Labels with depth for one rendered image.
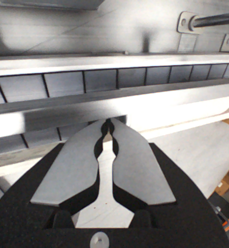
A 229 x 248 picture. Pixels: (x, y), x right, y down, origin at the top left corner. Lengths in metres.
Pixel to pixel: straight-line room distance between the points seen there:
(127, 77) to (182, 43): 0.14
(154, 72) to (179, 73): 0.04
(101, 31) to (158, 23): 0.09
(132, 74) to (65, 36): 0.09
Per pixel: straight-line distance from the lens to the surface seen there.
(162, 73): 0.19
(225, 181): 4.02
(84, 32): 0.20
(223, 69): 0.28
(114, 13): 0.21
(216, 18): 0.25
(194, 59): 0.23
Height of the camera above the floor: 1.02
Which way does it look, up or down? 52 degrees down
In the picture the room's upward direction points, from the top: 145 degrees clockwise
